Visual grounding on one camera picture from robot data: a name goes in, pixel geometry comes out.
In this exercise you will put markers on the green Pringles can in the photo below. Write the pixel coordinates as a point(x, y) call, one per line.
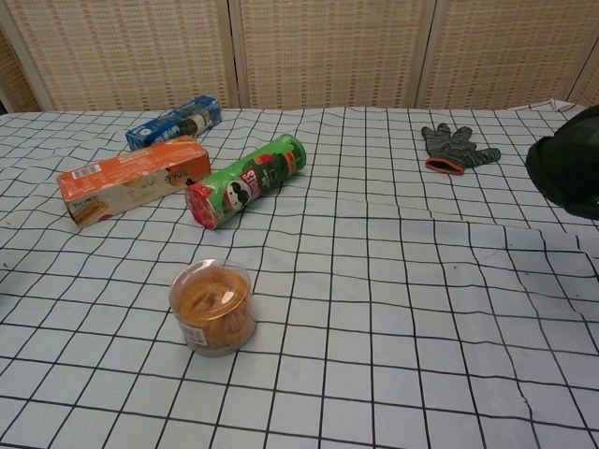
point(252, 180)

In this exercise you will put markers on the white black checkered tablecloth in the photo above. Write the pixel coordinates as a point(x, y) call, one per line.
point(355, 304)

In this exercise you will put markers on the clear tub of rubber bands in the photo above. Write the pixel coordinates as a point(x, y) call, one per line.
point(213, 308)

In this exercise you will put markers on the blue cookie box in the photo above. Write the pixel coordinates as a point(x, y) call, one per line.
point(161, 128)

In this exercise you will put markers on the orange cracker box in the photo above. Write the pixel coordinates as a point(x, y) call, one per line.
point(135, 175)

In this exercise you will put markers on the grey work glove red cuff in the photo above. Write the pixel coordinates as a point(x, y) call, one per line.
point(456, 147)

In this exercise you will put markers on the woven folding screen panel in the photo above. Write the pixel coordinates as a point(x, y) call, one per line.
point(126, 51)
point(330, 51)
point(510, 51)

